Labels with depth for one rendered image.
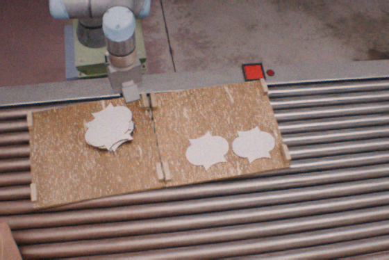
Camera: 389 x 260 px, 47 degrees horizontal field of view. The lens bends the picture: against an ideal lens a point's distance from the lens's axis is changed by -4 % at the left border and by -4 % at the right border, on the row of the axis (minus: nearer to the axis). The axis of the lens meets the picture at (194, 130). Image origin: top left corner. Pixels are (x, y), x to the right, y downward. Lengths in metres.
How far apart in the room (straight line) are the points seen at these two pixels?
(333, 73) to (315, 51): 1.32
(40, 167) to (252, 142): 0.69
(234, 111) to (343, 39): 1.80
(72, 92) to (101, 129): 0.24
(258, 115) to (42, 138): 0.72
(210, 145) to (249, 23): 1.77
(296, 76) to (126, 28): 0.83
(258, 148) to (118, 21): 0.66
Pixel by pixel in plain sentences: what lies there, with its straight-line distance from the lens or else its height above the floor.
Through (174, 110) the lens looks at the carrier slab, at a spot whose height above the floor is 0.94.
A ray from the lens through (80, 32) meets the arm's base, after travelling 1.74.
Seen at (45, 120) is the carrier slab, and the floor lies 0.94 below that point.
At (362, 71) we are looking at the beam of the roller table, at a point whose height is 0.91.
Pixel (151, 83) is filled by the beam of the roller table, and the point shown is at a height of 0.91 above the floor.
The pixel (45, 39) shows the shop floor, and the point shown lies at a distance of 3.12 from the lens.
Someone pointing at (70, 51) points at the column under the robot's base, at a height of 0.87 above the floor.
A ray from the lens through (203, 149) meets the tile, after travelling 1.50.
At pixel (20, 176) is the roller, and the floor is 0.92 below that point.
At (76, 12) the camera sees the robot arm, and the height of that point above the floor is 1.41.
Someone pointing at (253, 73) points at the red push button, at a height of 0.93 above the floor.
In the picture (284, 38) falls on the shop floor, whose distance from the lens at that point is 3.14.
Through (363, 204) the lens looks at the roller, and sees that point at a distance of 1.58.
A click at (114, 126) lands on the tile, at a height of 0.99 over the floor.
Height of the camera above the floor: 2.26
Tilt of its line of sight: 59 degrees down
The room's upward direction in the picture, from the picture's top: 6 degrees clockwise
